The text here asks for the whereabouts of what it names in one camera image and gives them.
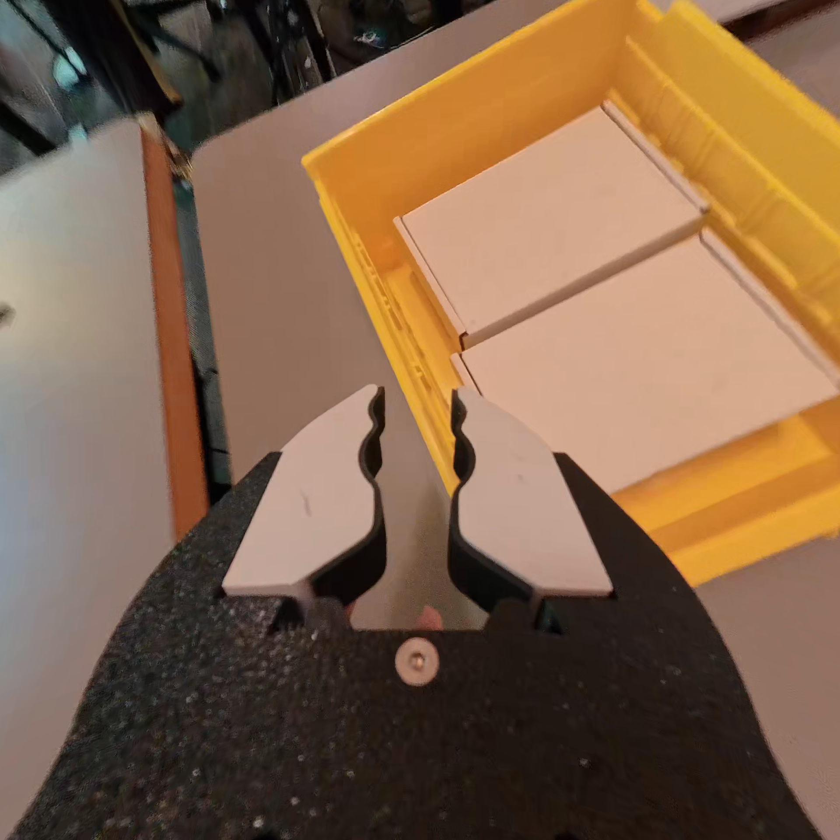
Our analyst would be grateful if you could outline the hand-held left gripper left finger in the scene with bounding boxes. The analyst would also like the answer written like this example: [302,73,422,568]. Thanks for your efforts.
[222,385,387,602]

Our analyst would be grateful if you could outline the white cardboard mailer box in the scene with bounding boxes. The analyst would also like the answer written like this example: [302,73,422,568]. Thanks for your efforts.
[451,230,840,494]
[394,101,711,350]

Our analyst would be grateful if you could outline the yellow plastic bin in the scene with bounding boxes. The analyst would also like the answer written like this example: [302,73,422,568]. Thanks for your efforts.
[302,0,840,587]

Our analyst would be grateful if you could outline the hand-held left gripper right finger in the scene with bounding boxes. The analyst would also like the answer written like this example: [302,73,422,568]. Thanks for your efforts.
[448,387,614,608]

